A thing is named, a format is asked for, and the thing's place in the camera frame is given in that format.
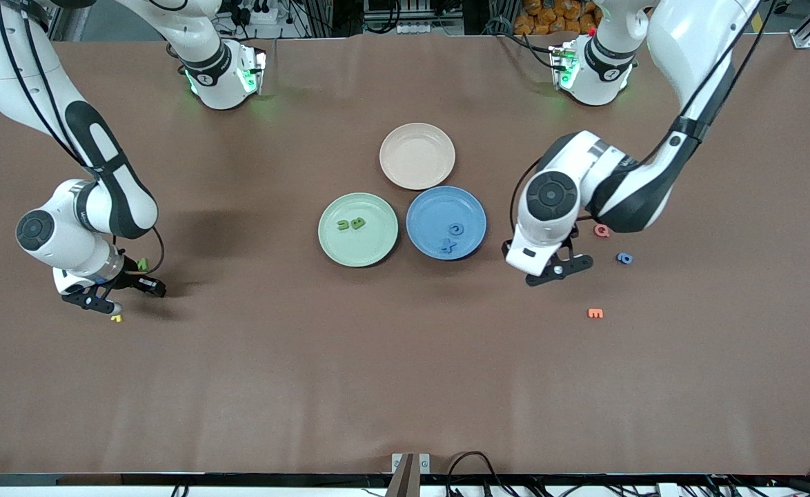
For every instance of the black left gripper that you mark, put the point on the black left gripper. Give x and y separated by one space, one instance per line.
574 232

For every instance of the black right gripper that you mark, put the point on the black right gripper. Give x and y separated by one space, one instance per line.
131 278

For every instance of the blue foam letter x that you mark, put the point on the blue foam letter x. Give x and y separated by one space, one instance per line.
448 246

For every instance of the blue foam letter e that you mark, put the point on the blue foam letter e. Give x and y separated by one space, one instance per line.
450 229

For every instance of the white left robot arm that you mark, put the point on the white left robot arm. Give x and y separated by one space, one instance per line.
688 41

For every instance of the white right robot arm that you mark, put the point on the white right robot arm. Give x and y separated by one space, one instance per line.
112 207

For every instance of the red foam letter Q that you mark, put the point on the red foam letter Q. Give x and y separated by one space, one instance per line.
601 230

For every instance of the blue foam letter a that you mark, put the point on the blue foam letter a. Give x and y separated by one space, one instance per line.
620 258

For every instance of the blue plate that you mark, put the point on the blue plate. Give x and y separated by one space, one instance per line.
432 207

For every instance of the pale pink plate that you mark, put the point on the pale pink plate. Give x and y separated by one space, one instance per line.
417 156

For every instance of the light green plate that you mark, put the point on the light green plate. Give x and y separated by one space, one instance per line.
363 248

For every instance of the brown table cover mat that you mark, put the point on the brown table cover mat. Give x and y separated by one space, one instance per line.
377 359

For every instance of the pile of orange items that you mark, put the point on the pile of orange items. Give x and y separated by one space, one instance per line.
553 15

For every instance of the white power strip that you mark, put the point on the white power strip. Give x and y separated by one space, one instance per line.
419 28
261 10

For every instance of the black table edge rail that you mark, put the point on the black table edge rail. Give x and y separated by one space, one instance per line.
170 479

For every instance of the grey metal bracket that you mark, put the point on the grey metal bracket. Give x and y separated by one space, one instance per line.
424 461

